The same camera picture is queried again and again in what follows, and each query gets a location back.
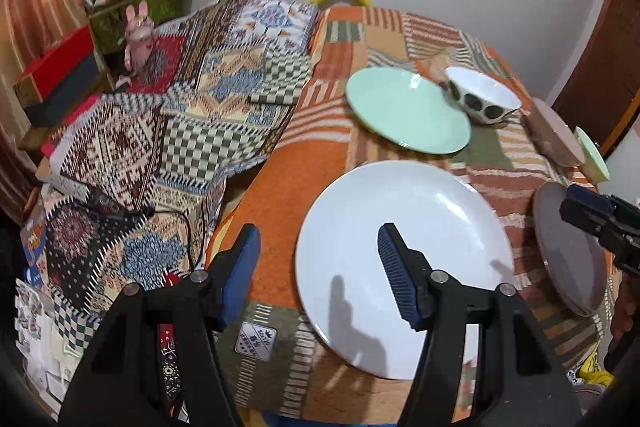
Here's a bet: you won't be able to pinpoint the white plate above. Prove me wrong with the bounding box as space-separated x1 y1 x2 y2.
295 160 514 381

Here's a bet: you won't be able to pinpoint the mint green bowl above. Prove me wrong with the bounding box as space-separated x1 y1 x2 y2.
574 127 611 185

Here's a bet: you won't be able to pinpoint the brown wooden door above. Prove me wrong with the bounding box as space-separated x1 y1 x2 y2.
552 0 639 157

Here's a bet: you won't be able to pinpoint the mint green plate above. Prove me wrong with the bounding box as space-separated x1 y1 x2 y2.
345 67 472 155

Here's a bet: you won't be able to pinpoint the black cable on quilt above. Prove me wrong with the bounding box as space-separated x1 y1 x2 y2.
84 190 208 273

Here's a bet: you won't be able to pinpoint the white bowl with black dots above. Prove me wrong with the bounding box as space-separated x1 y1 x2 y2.
445 66 522 124

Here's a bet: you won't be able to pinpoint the orange pink curtains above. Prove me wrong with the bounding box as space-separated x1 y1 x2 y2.
1 0 87 223

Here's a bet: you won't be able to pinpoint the pink bunny toy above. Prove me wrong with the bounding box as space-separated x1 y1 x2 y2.
125 0 154 74

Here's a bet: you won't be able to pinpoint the patterned checkered quilt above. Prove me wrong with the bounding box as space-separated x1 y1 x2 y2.
28 0 319 353

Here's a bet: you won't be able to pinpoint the red box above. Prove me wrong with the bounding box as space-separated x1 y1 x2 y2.
13 26 93 108

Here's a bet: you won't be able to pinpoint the orange striped patchwork blanket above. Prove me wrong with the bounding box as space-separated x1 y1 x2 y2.
207 8 610 426

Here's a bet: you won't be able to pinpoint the pink bowl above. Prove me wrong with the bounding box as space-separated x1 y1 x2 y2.
526 98 585 168

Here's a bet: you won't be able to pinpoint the person's right hand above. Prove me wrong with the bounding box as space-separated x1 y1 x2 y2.
611 273 638 340

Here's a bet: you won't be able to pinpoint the dark purple plate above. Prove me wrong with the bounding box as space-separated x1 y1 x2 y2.
533 182 606 317

